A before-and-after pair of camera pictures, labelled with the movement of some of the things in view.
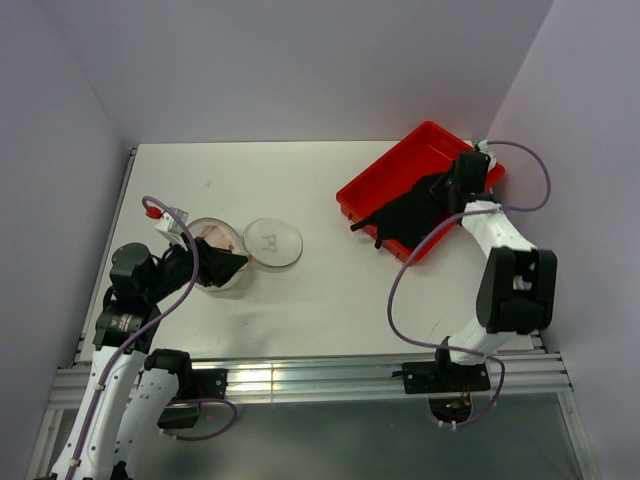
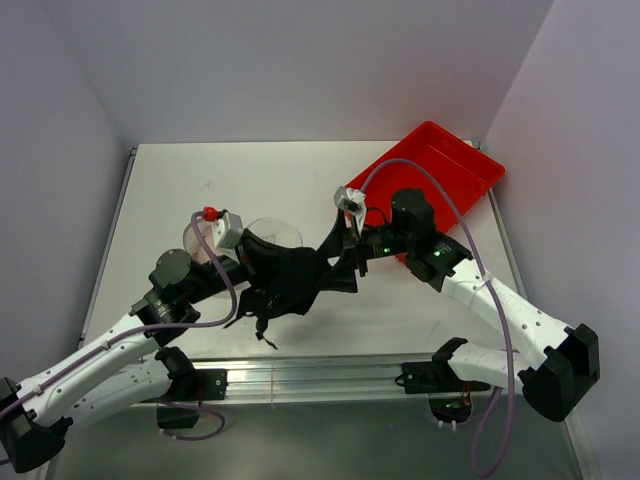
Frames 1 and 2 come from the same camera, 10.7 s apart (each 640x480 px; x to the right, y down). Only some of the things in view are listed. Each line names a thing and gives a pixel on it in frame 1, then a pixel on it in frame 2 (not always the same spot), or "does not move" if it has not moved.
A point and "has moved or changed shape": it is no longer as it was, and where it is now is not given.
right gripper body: (433, 195) → (358, 248)
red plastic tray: (431, 150) does not move
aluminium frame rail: (339, 378) does not move
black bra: (411, 216) has moved or changed shape
